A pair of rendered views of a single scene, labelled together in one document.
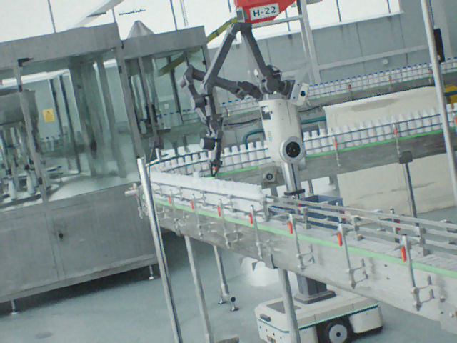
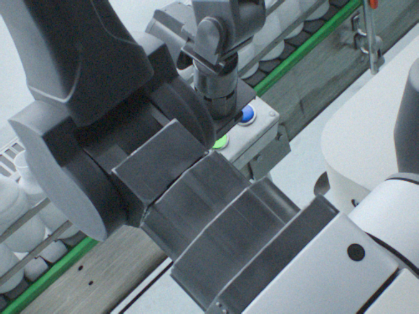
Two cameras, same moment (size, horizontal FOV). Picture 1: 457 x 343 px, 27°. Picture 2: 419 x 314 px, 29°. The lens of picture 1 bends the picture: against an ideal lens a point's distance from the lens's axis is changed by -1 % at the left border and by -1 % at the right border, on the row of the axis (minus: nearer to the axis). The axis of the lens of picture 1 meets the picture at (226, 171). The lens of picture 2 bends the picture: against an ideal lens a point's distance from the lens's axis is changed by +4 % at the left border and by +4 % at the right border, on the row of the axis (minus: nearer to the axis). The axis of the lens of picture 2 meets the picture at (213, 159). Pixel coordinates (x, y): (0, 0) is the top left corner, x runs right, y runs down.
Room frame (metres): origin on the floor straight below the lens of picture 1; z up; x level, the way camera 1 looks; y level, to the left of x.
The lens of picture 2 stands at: (5.37, -0.72, 1.95)
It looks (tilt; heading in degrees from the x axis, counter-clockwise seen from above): 47 degrees down; 80
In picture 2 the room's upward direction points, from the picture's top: 21 degrees counter-clockwise
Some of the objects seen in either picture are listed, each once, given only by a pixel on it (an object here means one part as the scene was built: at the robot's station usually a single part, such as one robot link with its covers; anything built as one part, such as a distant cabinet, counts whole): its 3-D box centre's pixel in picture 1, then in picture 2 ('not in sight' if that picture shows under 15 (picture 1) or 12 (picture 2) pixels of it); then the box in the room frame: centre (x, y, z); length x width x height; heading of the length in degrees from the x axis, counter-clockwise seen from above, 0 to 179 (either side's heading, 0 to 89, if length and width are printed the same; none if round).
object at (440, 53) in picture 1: (435, 47); not in sight; (10.96, -2.66, 1.55); 0.17 x 0.15 x 0.42; 90
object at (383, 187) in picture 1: (390, 154); not in sight; (9.46, -1.66, 0.59); 1.10 x 0.62 x 1.18; 90
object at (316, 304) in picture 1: (313, 301); not in sight; (5.64, -0.37, 0.24); 0.68 x 0.53 x 0.41; 108
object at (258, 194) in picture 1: (260, 204); not in sight; (4.30, -0.13, 1.08); 0.06 x 0.06 x 0.17
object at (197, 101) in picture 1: (201, 96); not in sight; (5.24, 0.06, 1.60); 0.12 x 0.09 x 0.12; 111
